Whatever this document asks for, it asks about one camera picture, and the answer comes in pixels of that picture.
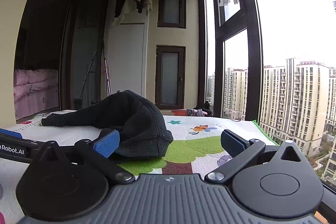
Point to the black fleece garment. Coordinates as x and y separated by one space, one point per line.
141 119

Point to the grey cloth on bucket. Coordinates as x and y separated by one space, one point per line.
198 112

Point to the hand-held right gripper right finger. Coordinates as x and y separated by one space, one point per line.
233 144

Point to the thin metal pole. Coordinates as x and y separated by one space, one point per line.
89 77

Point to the white cabinet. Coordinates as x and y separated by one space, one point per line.
128 56

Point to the pink bed blanket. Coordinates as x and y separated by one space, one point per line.
34 90

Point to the dark sliding door frame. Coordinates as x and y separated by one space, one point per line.
67 56

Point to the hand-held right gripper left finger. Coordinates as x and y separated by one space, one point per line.
106 144

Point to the apartment buildings outside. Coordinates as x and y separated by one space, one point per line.
294 98

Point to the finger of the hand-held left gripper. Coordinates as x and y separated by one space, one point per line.
36 149

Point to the dark window frame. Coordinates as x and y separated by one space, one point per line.
254 56

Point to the small dark-framed cabinet door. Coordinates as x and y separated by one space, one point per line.
172 8

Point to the tall dark-framed cabinet door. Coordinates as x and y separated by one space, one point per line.
170 77

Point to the pink plastic bucket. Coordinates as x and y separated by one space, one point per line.
181 112

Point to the printed cartoon mat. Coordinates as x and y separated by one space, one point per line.
199 145

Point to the mop with metal pole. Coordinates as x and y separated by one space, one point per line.
107 69

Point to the black item on windowsill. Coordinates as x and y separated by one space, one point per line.
208 105

